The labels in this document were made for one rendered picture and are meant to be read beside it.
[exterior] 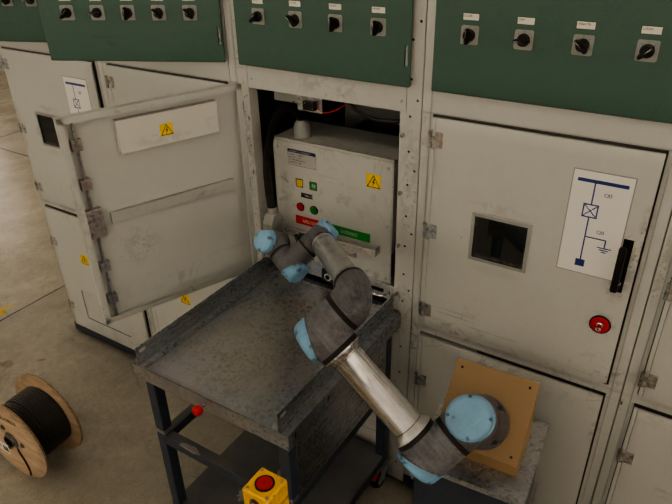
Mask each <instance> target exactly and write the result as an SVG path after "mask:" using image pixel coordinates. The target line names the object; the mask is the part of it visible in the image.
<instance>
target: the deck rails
mask: <svg viewBox="0 0 672 504"><path fill-rule="evenodd" d="M274 273H275V271H272V270H269V268H268V257H266V256H265V257H263V258H262V259H261V260H259V261H258V262H256V263H255V264H254V265H252V266H251V267H249V268H248V269H246V270H245V271H244V272H242V273H241V274H239V275H238V276H237V277H235V278H234V279H232V280H231V281H229V282H228V283H227V284H225V285H224V286H222V287H221V288H220V289H218V290H217V291H215V292H214V293H212V294H211V295H210V296H208V297H207V298H205V299H204V300H203V301H201V302H200V303H198V304H197V305H195V306H194V307H193V308H191V309H190V310H188V311H187V312H186V313H184V314H183V315H181V316H180V317H179V318H177V319H176V320H174V321H173V322H171V323H170V324H169V325H167V326H166V327H164V328H163V329H162V330H160V331H159V332H157V333H156V334H154V335H153V336H152V337H150V338H149V339H147V340H146V341H145V342H143V343H142V344H140V345H139V346H137V347H136V348H135V353H136V357H137V362H138V364H137V365H138V366H140V367H142V368H144V369H147V368H149V367H150V366H151V365H153V364H154V363H155V362H157V361H158V360H159V359H161V358H162V357H163V356H165V355H166V354H167V353H169V352H170V351H171V350H173V349H174V348H175V347H177V346H178V345H179V344H181V343H182V342H183V341H184V340H186V339H187V338H188V337H190V336H191V335H192V334H194V333H195V332H196V331H198V330H199V329H200V328H202V327H203V326H204V325H206V324H207V323H208V322H210V321H211V320H212V319H214V318H215V317H216V316H218V315H219V314H220V313H222V312H223V311H224V310H226V309H227V308H228V307H230V306H231V305H232V304H234V303H235V302H236V301H238V300H239V299H240V298H242V297H243V296H244V295H246V294H247V293H248V292H250V291H251V290H252V289H254V288H255V287H256V286H258V285H259V284H260V283H262V282H263V281H264V280H266V279H267V278H268V277H270V276H271V275H272V274H274ZM392 306H393V295H391V296H390V297H389V298H388V299H387V300H386V301H385V302H384V304H383V305H382V306H381V307H380V308H379V309H378V310H377V311H376V312H375V313H374V314H373V315H372V316H371V317H370V318H369V319H368V320H367V321H366V322H365V323H364V324H363V325H362V326H361V327H360V328H359V329H358V330H357V331H356V332H355V333H356V334H357V336H358V337H359V338H358V344H359V346H360V347H361V346H362V345H363V344H364V343H365V342H366V341H367V340H368V338H369V337H370V336H371V335H372V334H373V333H374V332H375V331H376V330H377V329H378V328H379V327H380V325H381V324H382V323H383V322H384V321H385V320H386V319H387V318H388V317H389V316H390V315H391V314H392V313H393V310H392ZM144 346H145V348H146V349H144V350H143V351H141V352H140V353H139V350H140V349H141V348H142V347H144ZM337 372H338V371H337V370H336V369H335V368H333V367H326V366H325V365H324V366H323V367H322V368H321V369H320V370H319V371H318V372H317V373H316V374H315V375H314V376H313V377H312V378H311V379H310V380H309V381H308V382H307V383H306V384H305V385H304V386H303V387H302V388H301V389H300V390H299V391H298V392H297V393H296V394H295V395H294V397H293V398H292V399H291V400H290V401H289V402H288V403H287V404H286V405H285V406H284V407H283V408H282V409H281V410H280V411H279V412H278V413H277V414H276V415H277V419H276V420H275V421H274V422H273V423H272V424H271V425H270V426H269V428H270V429H272V430H274V431H276V432H278V433H281V432H282V431H283V430H284V429H285V428H286V427H287V426H288V425H289V424H290V423H291V422H292V421H293V419H294V418H295V417H296V416H297V415H298V414H299V413H300V412H301V411H302V410H303V409H304V408H305V406H306V405H307V404H308V403H309V402H310V401H311V400H312V399H313V398H314V397H315V396H316V395H317V394H318V392H319V391H320V390H321V389H322V388H323V387H324V386H325V385H326V384H327V383H328V382H329V381H330V379H331V378H332V377H333V376H334V375H335V374H336V373H337Z"/></svg>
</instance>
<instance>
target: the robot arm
mask: <svg viewBox="0 0 672 504"><path fill-rule="evenodd" d="M338 234H339V233H338V231H337V230H336V229H335V228H334V226H333V225H332V224H331V223H330V222H329V221H328V220H327V219H325V218H323V219H321V220H320V221H319V222H318V223H316V224H314V226H313V227H312V228H311V229H310V230H309V231H308V232H307V233H300V232H299V234H295V235H292V234H289V233H287V231H285V232H284V233H283V232H278V231H273V230H261V231H259V232H258V233H257V234H256V235H255V237H254V246H255V248H256V250H257V251H259V252H261V253H263V254H266V255H267V256H268V257H269V258H270V260H272V262H273V263H274V264H275V265H276V267H277V268H278V269H279V270H280V272H281V274H282V275H284V277H285V278H286V279H287V280H288V281H289V282H291V283H296V282H298V281H300V280H302V279H303V278H304V277H305V276H306V274H307V273H308V267H307V264H308V263H309V262H310V261H311V260H315V259H313V258H314V257H315V256H317V257H318V259H319V260H320V262H321V263H322V265H323V267H324V268H325V270H326V271H327V273H328V274H329V276H330V277H331V279H332V281H333V287H334V290H333V291H332V292H331V293H330V294H329V295H328V296H326V297H325V298H324V299H323V300H322V301H321V302H320V303H319V304H317V305H316V306H315V307H314V308H313V309H312V310H311V311H310V312H309V313H307V314H306V315H304V316H303V318H302V319H301V320H300V321H299V322H298V323H297V324H296V325H295V327H294V334H295V337H296V339H297V341H298V343H299V345H300V347H301V348H302V350H303V351H304V353H305V354H306V355H307V357H308V358H309V359H311V361H312V362H313V363H315V364H318V363H320V362H322V363H323V364H324V365H325V366H326V367H333V368H335V369H336V370H337V371H338V372H339V374H340V375H341V376H342V377H343V378H344V379H345V380H346V381H347V383H348V384H349V385H350V386H351V387H352V388H353V389H354V390H355V392H356V393H357V394H358V395H359V396H360V397H361V398H362V400H363V401H364V402H365V403H366V404H367V405H368V406H369V407H370V409H371V410H372V411H373V412H374V413H375V414H376V415H377V416H378V418H379V419H380V420H381V421H382V422H383V423H384V424H385V426H386V427H387V428H388V429H389V430H390V431H391V432H392V433H393V435H394V436H395V437H396V447H397V448H398V449H399V451H398V454H397V456H398V459H399V460H400V462H401V463H402V464H403V465H404V467H405V468H406V469H407V470H408V471H409V472H410V473H411V474H412V475H413V476H414V477H416V478H417V479H418V480H420V481H421V482H423V483H426V484H433V483H435V482H436V481H438V480H439V479H440V478H442V477H444V476H445V475H446V473H448V472H449V471H450V470H451V469H452V468H453V467H454V466H456V465H457V464H458V463H459V462H460V461H461V460H463V459H464V458H465V457H466V456H467V455H468V454H469V453H470V452H472V451H473V450H474V449H477V450H490V449H493V448H496V447H497V446H499V445H500V444H501V443H502V442H503V441H504V440H505V439H506V437H507V435H508V432H509V428H510V420H509V415H508V413H507V410H506V409H505V407H504V406H503V404H502V403H501V402H500V401H498V400H497V399H496V398H494V397H492V396H490V395H486V394H463V395H460V396H458V397H456V398H455V399H453V400H452V401H451V402H450V404H449V405H448V407H447V409H446V411H445V412H444V413H442V414H441V415H440V416H439V417H438V418H437V419H436V420H435V421H433V420H432V419H431V417H430V416H429V415H421V414H419V413H418V412H417V411H416V409H415V408H414V407H413V406H412V405H411V404H410V403H409V402H408V400H407V399H406V398H405V397H404V396H403V395H402V394H401V393H400V391H399V390H398V389H397V388H396V387H395V386H394V385H393V384H392V382H391V381H390V380H389V379H388V378H387V377H386V376H385V375H384V373H383V372H382V371H381V370H380V369H379V368H378V367H377V366H376V364H375V363H374V362H373V361H372V360H371V359H370V358H369V357H368V355H367V354H366V353H365V352H364V351H363V350H362V349H361V348H360V346H359V344H358V338H359V337H358V336H357V334H356V333H355V332H354V331H355V330H356V329H357V328H358V327H359V326H360V325H361V324H362V323H363V322H364V321H365V320H366V318H367V317H368V314H369V312H370V309H371V305H372V287H371V283H370V280H369V278H368V276H367V275H366V274H365V272H364V271H363V270H362V269H360V268H358V267H356V266H355V265H354V264H353V262H352V261H351V260H350V258H349V257H348V256H347V254H346V253H345V252H344V250H343V249H342V248H341V246H340V245H339V244H338V242H337V241H336V240H335V239H336V237H337V236H338Z"/></svg>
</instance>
